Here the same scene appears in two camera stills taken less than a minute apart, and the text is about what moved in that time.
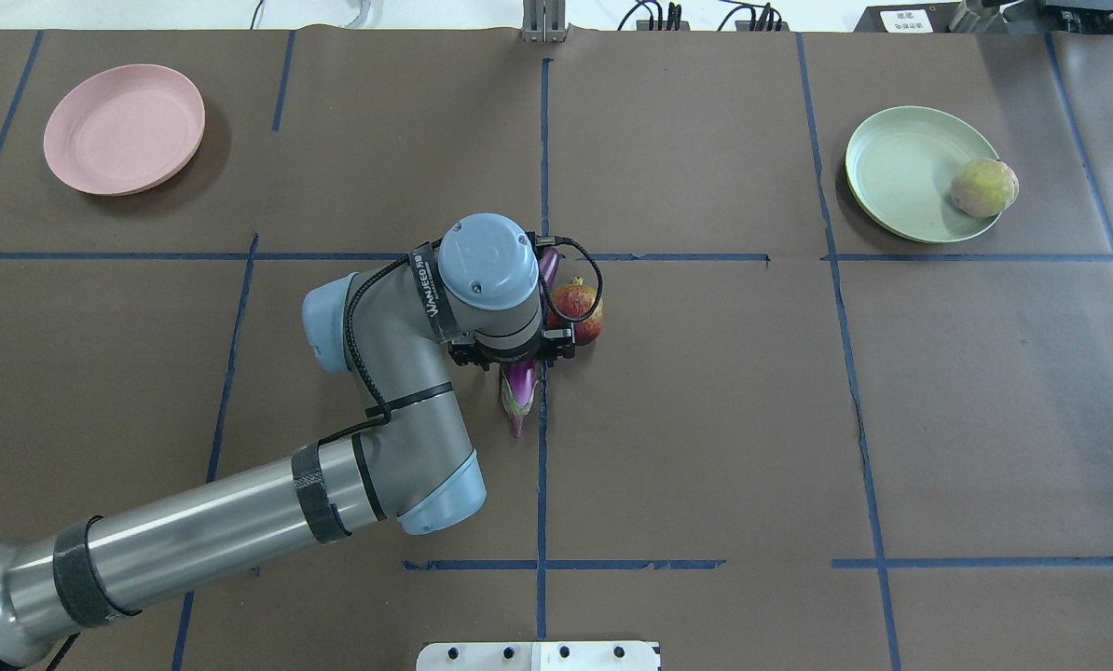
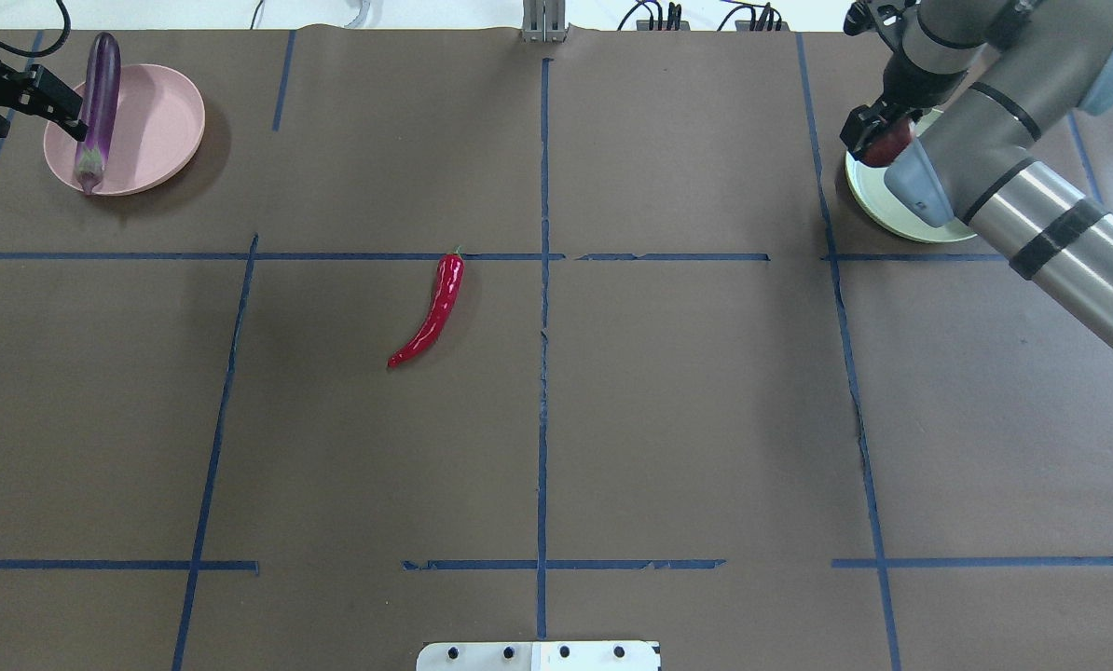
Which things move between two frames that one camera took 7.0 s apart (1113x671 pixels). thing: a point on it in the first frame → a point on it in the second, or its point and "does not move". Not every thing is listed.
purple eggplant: [517, 380] → [102, 105]
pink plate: [125, 130] does not move
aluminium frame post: [543, 21] does not move
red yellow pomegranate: [576, 299] → [889, 143]
